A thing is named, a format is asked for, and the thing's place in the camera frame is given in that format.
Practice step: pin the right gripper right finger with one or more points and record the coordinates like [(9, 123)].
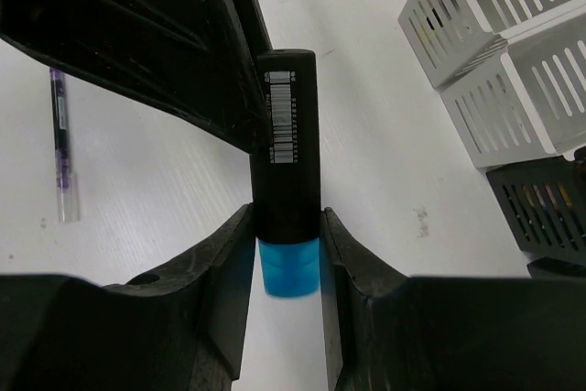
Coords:
[(386, 331)]

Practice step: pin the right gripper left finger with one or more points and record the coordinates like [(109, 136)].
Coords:
[(178, 326)]

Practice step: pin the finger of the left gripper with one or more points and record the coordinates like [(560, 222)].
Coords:
[(195, 59)]

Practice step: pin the blue highlighter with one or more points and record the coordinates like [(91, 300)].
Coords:
[(286, 175)]

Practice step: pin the dark purple pen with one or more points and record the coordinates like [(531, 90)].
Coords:
[(66, 179)]

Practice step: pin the left black slotted container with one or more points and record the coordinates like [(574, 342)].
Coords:
[(543, 202)]

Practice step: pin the white slotted container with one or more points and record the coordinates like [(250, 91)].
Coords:
[(525, 102), (451, 37)]

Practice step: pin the left white slotted container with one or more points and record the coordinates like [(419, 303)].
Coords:
[(451, 37)]

